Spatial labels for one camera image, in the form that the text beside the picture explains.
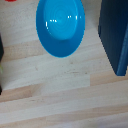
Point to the blue plastic bowl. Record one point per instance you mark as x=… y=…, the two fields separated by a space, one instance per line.
x=60 y=25

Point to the dark blue flat box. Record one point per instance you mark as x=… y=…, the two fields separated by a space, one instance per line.
x=113 y=33

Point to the black fabric storage box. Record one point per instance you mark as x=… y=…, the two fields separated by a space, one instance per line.
x=1 y=50

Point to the red plastic cup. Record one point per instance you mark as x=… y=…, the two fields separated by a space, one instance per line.
x=10 y=0

